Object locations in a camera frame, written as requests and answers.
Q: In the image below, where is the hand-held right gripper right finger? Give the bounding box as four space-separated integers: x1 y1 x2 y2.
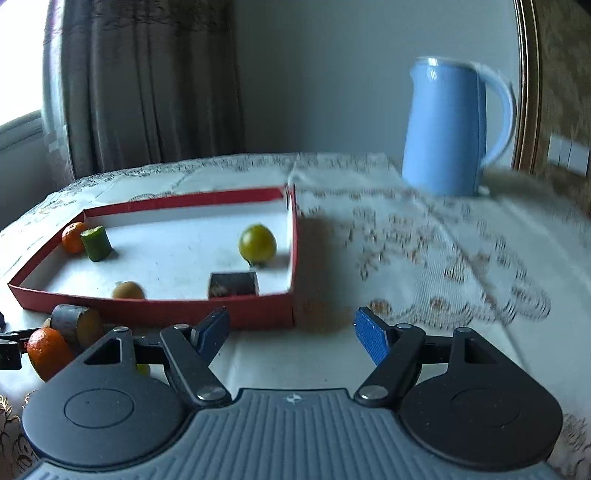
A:
353 305 506 408

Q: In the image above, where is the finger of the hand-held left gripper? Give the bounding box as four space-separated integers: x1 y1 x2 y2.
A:
0 329 34 371

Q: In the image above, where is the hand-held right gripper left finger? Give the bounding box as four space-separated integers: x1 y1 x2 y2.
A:
81 307 232 408

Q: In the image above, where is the orange tangerine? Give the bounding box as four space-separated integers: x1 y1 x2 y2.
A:
61 222 88 255
27 327 75 382

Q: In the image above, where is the dark eggplant chunk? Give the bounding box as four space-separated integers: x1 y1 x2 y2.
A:
207 272 260 299

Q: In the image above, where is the red cardboard box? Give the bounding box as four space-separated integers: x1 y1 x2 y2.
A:
8 184 302 330

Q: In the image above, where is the dark sugarcane piece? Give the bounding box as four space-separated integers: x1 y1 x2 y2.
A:
50 304 105 350

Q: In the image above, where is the green cucumber chunk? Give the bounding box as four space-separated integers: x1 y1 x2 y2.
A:
80 226 113 263

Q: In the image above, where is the light blue electric kettle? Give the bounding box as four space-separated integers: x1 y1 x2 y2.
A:
402 56 517 198

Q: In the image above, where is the brown curtain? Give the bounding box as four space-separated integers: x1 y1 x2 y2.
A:
60 0 245 178

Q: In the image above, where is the sheer white curtain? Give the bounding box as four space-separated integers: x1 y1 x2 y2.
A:
41 0 77 185

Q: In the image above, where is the window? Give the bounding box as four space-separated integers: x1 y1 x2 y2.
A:
0 0 47 153

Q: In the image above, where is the white wall switch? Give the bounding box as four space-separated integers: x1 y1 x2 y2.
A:
549 133 591 175

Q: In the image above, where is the gold framed patterned wall panel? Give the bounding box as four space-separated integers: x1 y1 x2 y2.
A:
510 0 591 204

